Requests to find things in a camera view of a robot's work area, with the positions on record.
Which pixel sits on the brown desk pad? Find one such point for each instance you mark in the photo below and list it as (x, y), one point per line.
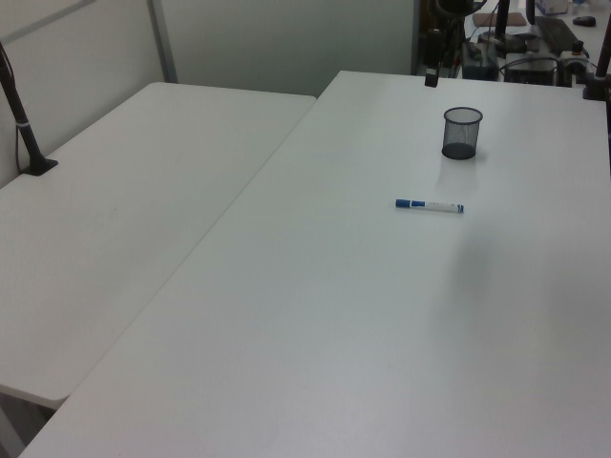
(518, 19)

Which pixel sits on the emergency stop button box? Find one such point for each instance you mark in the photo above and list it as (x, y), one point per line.
(576, 56)

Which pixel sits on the blue and white marker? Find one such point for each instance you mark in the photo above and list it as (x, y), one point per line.
(429, 206)

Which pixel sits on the black monitor stand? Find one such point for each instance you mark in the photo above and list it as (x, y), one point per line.
(503, 28)

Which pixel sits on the grey metal box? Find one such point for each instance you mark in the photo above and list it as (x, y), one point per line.
(531, 69)

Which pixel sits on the black clamped camera stand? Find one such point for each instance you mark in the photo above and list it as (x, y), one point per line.
(595, 89)
(29, 145)

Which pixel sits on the dark green device box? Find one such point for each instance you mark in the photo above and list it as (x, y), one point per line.
(479, 59)

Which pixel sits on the blue and white carton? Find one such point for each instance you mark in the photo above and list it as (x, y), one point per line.
(553, 6)

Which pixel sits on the black mesh pen cup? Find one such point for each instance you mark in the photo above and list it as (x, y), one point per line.
(461, 139)

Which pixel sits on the white side table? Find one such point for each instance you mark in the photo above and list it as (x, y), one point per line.
(119, 214)

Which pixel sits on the black keyboard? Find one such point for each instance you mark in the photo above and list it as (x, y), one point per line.
(557, 32)

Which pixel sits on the black computer mouse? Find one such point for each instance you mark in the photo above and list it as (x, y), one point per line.
(584, 21)

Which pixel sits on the small dark hanging camera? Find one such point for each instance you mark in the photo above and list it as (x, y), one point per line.
(433, 52)

